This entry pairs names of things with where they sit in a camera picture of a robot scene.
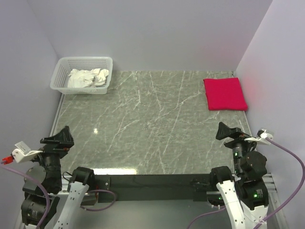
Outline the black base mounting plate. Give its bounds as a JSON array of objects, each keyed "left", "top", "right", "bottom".
[{"left": 90, "top": 174, "right": 235, "bottom": 206}]

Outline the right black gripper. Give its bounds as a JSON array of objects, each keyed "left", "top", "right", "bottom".
[{"left": 216, "top": 120, "right": 262, "bottom": 175}]

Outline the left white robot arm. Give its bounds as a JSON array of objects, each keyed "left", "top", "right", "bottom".
[{"left": 21, "top": 126, "right": 95, "bottom": 229}]

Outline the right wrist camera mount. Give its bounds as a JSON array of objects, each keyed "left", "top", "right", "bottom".
[{"left": 244, "top": 128, "right": 274, "bottom": 145}]

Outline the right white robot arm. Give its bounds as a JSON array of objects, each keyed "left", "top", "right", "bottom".
[{"left": 209, "top": 122, "right": 269, "bottom": 229}]

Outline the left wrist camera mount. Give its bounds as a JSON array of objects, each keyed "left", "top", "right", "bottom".
[{"left": 1, "top": 141, "right": 43, "bottom": 165}]

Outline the white plastic laundry basket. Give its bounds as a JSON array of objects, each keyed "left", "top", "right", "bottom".
[{"left": 50, "top": 57, "right": 113, "bottom": 94}]

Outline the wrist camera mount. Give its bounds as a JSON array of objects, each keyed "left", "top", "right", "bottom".
[
  {"left": 1, "top": 141, "right": 43, "bottom": 165},
  {"left": 244, "top": 128, "right": 274, "bottom": 145}
]

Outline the red t shirt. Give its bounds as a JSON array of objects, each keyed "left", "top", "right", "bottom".
[{"left": 203, "top": 77, "right": 248, "bottom": 111}]

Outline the aluminium frame rail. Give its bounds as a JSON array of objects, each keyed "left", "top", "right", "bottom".
[{"left": 263, "top": 173, "right": 277, "bottom": 193}]

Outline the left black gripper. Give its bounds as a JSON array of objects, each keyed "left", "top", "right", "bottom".
[{"left": 25, "top": 125, "right": 73, "bottom": 190}]

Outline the white t shirt in basket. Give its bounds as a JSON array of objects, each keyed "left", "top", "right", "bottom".
[{"left": 67, "top": 68, "right": 109, "bottom": 88}]

